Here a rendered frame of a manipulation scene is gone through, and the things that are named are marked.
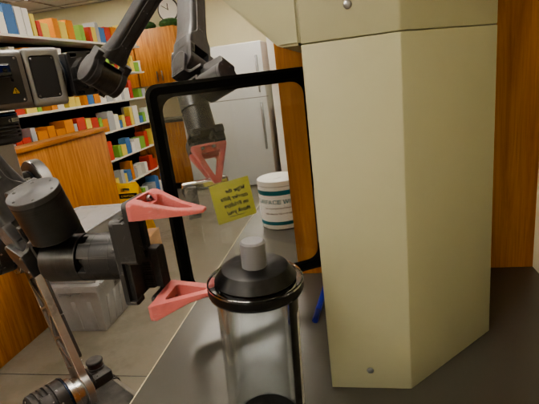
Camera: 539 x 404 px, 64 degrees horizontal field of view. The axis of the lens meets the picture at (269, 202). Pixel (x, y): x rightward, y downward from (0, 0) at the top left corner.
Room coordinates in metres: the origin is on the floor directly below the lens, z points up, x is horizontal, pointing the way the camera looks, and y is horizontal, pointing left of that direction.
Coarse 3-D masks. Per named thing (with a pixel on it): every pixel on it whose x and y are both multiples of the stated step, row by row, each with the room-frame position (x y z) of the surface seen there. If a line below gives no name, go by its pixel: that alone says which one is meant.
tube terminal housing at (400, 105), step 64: (320, 0) 0.51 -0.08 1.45; (384, 0) 0.50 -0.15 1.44; (448, 0) 0.55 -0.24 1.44; (320, 64) 0.52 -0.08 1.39; (384, 64) 0.50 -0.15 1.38; (448, 64) 0.55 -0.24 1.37; (320, 128) 0.52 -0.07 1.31; (384, 128) 0.50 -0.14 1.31; (448, 128) 0.55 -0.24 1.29; (320, 192) 0.52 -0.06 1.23; (384, 192) 0.50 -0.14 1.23; (448, 192) 0.55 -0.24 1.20; (320, 256) 0.52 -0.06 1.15; (384, 256) 0.50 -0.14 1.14; (448, 256) 0.55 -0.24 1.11; (384, 320) 0.50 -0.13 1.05; (448, 320) 0.54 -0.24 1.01; (384, 384) 0.50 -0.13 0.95
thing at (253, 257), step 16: (256, 240) 0.44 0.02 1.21; (240, 256) 0.47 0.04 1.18; (256, 256) 0.43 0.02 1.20; (272, 256) 0.46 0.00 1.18; (224, 272) 0.43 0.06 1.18; (240, 272) 0.43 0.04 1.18; (256, 272) 0.42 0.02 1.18; (272, 272) 0.42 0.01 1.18; (288, 272) 0.42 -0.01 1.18; (224, 288) 0.41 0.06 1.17; (240, 288) 0.40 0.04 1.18; (256, 288) 0.40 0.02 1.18; (272, 288) 0.40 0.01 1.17
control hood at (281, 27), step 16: (224, 0) 0.54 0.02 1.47; (240, 0) 0.53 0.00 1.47; (256, 0) 0.53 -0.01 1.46; (272, 0) 0.53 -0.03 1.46; (288, 0) 0.52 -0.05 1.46; (256, 16) 0.53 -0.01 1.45; (272, 16) 0.53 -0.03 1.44; (288, 16) 0.52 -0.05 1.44; (272, 32) 0.53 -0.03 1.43; (288, 32) 0.52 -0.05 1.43; (288, 48) 0.56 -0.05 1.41
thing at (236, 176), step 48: (144, 96) 0.74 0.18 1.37; (192, 96) 0.76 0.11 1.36; (240, 96) 0.78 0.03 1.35; (288, 96) 0.81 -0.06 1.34; (192, 144) 0.75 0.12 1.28; (240, 144) 0.78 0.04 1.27; (288, 144) 0.80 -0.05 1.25; (240, 192) 0.77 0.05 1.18; (288, 192) 0.80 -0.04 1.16; (192, 240) 0.74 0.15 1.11; (240, 240) 0.77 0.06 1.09; (288, 240) 0.80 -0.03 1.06
